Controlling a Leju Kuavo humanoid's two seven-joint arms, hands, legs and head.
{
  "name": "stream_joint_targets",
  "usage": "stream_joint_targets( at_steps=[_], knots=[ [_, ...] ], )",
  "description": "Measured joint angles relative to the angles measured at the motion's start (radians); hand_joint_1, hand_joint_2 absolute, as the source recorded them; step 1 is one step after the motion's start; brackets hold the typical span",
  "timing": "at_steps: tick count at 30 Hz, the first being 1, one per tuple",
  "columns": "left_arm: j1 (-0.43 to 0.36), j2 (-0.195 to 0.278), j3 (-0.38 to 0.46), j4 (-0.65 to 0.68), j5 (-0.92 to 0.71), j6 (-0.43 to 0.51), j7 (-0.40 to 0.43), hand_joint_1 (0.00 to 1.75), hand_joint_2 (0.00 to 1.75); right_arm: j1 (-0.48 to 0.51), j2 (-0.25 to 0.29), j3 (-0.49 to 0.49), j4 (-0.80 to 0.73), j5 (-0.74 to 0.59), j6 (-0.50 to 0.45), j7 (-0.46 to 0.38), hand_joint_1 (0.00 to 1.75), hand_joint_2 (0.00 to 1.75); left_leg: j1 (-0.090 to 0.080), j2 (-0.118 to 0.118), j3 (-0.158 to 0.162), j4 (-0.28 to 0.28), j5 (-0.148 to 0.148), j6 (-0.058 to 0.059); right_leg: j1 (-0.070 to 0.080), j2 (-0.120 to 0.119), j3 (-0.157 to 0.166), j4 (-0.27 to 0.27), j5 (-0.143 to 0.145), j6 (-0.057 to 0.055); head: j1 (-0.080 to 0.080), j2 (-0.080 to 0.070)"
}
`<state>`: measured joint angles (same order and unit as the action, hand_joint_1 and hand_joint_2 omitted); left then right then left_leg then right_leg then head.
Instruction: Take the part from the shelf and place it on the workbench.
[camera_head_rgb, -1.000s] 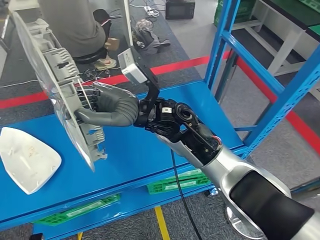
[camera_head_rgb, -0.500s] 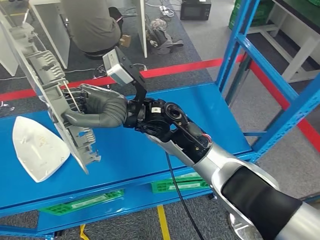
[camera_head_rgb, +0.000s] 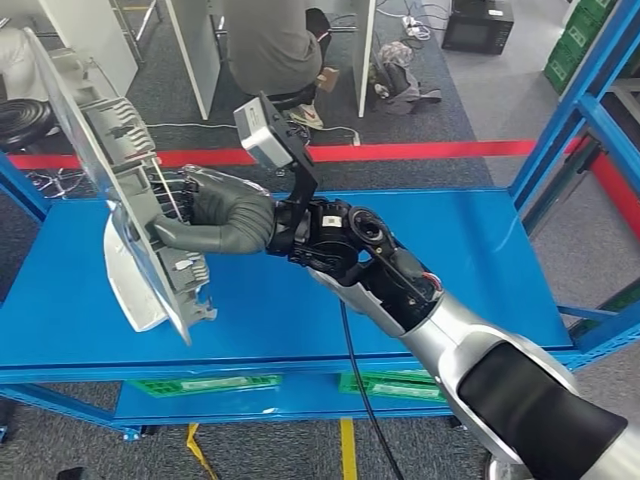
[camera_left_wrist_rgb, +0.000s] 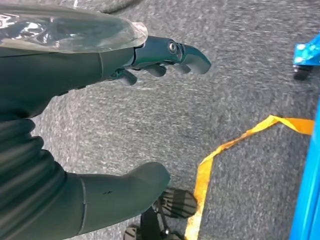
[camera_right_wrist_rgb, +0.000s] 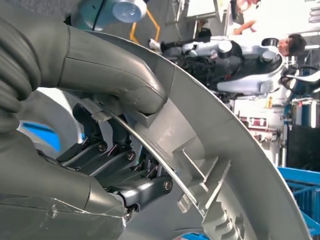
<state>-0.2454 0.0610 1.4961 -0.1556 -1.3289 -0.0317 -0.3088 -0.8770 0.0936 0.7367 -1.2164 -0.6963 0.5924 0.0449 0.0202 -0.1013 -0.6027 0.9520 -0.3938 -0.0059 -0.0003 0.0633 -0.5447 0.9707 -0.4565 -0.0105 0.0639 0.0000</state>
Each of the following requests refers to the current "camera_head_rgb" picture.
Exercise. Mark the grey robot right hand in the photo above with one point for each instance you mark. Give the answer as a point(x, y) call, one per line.
point(230, 218)

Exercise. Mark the silver plastic hubcap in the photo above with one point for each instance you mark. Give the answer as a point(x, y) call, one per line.
point(120, 132)

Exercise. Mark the silver black robot right arm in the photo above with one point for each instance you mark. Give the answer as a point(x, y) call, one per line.
point(525, 404)

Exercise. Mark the blue metal shelf rack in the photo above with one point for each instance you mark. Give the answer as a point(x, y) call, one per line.
point(300, 311)

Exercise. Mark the white plastic part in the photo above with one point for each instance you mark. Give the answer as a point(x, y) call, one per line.
point(125, 291)

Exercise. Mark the black stool with chrome base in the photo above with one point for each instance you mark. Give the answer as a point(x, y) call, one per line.
point(295, 98)
point(23, 122)

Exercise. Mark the green plastic crate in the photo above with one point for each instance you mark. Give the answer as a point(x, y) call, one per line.
point(390, 387)
point(200, 385)

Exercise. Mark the person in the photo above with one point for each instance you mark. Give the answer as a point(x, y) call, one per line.
point(270, 46)

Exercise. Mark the red barrier belt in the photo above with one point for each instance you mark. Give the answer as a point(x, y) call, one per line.
point(615, 185)
point(400, 151)

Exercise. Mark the grey bag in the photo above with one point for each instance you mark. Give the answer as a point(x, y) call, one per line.
point(400, 83)

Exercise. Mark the white power strip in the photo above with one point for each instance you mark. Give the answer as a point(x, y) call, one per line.
point(415, 28)

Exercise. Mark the black appliance box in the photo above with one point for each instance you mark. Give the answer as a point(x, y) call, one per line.
point(475, 30)

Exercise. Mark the green crate stack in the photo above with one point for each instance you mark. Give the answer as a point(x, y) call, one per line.
point(575, 40)

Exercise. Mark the wrist camera with black bracket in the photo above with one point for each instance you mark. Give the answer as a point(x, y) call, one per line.
point(260, 139)

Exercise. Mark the white bench frame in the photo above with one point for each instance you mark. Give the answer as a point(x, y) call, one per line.
point(627, 93)

